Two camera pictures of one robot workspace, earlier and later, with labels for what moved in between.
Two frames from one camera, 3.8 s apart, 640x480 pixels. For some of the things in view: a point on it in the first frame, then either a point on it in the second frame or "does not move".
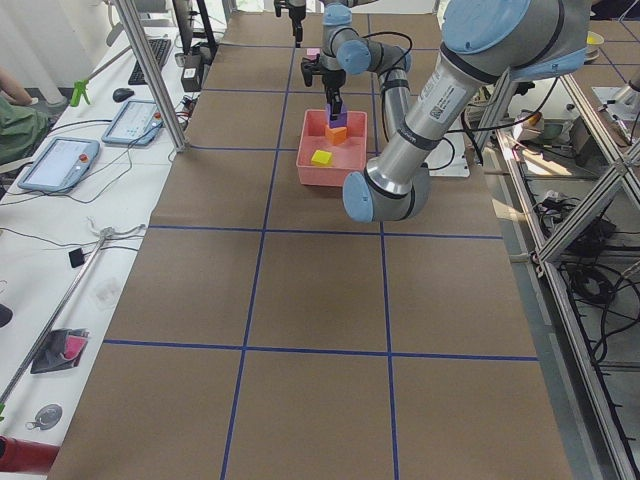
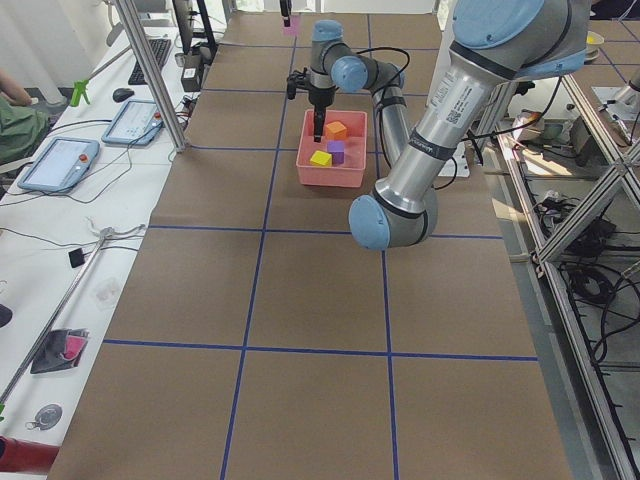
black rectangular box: (192, 72) does not move
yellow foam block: (321, 156) does not move
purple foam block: (341, 121) -> (337, 149)
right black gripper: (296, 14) -> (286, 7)
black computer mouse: (121, 94) does not move
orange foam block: (335, 136) does not move
